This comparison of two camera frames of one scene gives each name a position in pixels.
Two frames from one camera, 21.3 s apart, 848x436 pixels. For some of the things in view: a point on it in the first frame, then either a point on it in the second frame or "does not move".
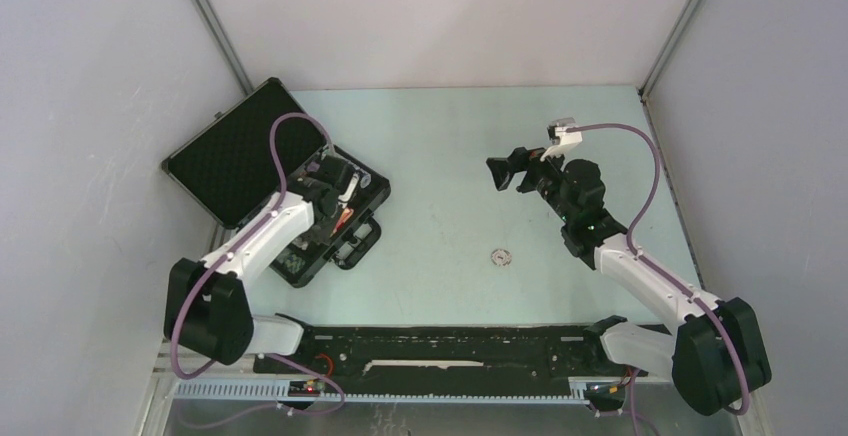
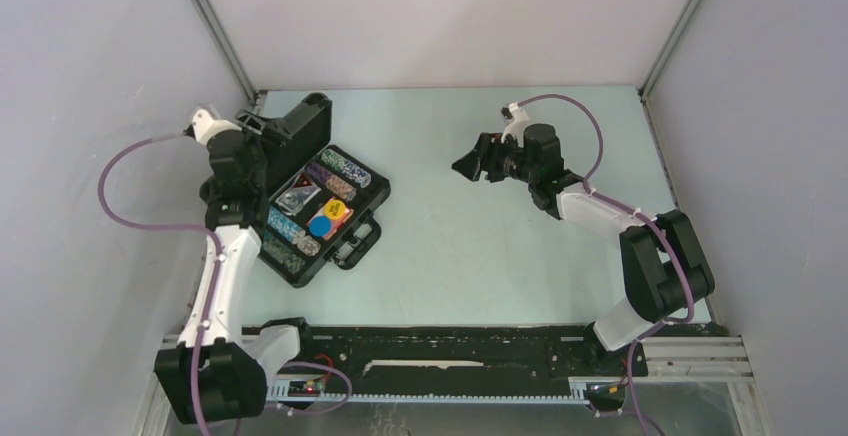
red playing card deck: [347, 214] does not move
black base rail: [526, 351] does not move
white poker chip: [501, 257] to [309, 245]
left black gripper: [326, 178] to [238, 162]
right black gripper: [520, 160] to [486, 156]
